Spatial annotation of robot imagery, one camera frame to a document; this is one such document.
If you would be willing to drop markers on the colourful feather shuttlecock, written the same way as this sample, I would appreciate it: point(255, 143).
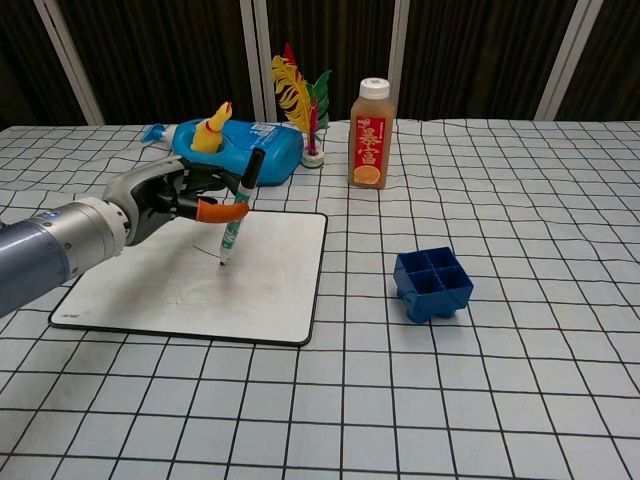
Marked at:
point(300, 102)

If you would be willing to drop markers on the white dry-erase board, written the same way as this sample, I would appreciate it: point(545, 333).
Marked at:
point(210, 295)

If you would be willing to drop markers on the yellow rubber chicken toy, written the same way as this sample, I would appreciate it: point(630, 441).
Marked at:
point(212, 131)

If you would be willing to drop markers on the blue plastic divided box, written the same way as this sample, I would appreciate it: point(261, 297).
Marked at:
point(432, 287)

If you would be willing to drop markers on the orange juice bottle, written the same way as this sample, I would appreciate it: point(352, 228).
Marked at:
point(370, 145)

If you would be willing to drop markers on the green whiteboard marker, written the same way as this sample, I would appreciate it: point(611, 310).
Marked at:
point(240, 210)

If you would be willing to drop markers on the blue detergent bottle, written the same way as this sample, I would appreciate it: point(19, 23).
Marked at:
point(272, 147)

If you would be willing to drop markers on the checked grid tablecloth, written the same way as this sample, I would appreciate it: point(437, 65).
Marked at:
point(400, 390)

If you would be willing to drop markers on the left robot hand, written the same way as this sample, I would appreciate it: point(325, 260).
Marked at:
point(155, 192)

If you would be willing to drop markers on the white partition frame post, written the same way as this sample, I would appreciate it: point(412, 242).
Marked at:
point(565, 57)
point(257, 55)
point(67, 57)
point(397, 50)

